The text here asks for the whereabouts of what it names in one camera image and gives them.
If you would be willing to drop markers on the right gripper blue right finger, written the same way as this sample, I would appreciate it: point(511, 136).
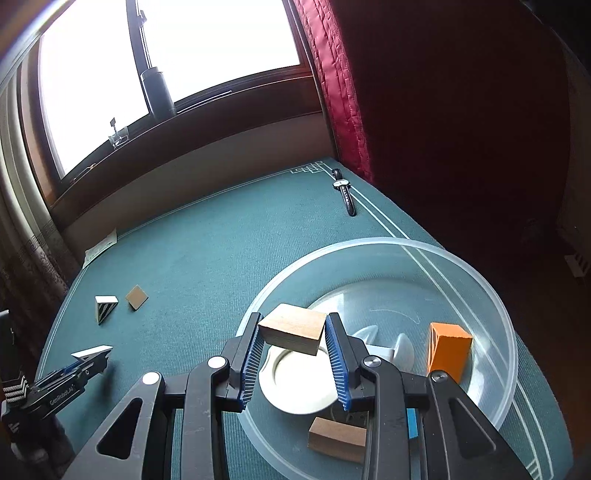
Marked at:
point(366, 383)

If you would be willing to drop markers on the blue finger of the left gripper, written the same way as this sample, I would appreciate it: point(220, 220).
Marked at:
point(89, 368)
point(58, 374)

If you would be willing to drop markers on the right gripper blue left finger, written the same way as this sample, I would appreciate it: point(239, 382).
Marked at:
point(223, 383)

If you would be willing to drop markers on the blue wooden wedge block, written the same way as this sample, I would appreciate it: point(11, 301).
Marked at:
point(412, 423)

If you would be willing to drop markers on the white zebra-stripe wedge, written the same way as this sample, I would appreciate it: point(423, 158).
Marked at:
point(104, 305)

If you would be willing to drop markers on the plain wooden rectangular block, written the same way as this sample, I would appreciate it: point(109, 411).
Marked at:
point(338, 440)

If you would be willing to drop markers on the light wooden wedge block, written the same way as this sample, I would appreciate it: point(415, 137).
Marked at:
point(136, 297)

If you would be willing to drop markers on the orange tiger-stripe wedge front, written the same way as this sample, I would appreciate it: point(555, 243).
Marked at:
point(448, 350)

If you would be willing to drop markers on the clear plastic bowl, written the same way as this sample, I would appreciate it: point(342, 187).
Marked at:
point(402, 286)

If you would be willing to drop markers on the grey zebra-stripe wedge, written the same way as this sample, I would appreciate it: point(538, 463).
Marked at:
point(85, 354)

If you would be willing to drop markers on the white wall charger plug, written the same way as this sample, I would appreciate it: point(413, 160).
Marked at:
point(358, 419)

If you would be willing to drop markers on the white suction hook in bowl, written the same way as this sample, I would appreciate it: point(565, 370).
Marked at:
point(399, 351)

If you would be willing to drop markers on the beige patterned curtain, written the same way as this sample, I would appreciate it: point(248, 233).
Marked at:
point(37, 267)

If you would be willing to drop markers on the printed paper sheet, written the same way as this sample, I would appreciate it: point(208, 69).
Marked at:
point(102, 246)

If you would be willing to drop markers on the small glass on sill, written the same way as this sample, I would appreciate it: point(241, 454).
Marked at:
point(119, 136)

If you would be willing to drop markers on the dark bottle on sill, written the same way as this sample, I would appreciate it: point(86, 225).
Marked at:
point(159, 101)

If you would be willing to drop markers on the red quilted curtain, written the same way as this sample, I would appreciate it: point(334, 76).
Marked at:
point(451, 108)

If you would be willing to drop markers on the dark wooden window frame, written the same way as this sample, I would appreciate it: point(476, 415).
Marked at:
point(201, 119)

